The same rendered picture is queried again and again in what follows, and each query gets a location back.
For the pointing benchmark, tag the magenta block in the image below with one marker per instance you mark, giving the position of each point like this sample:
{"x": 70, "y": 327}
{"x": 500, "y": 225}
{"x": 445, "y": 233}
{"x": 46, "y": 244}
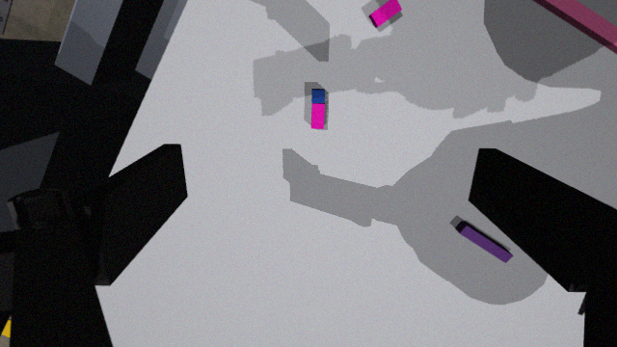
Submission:
{"x": 317, "y": 115}
{"x": 384, "y": 13}

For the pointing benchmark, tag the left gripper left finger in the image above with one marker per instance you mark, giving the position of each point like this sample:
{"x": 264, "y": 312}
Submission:
{"x": 61, "y": 249}

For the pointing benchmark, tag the small blue block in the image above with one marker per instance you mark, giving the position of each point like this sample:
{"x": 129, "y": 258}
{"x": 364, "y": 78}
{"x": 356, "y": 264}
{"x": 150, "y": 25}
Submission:
{"x": 318, "y": 96}

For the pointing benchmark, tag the dark purple rod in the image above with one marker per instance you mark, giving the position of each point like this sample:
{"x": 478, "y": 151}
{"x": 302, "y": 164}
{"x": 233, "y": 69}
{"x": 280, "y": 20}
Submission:
{"x": 483, "y": 241}

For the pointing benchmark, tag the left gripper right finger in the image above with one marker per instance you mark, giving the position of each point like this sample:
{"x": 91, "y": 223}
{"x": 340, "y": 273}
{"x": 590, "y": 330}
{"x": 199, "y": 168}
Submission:
{"x": 568, "y": 233}

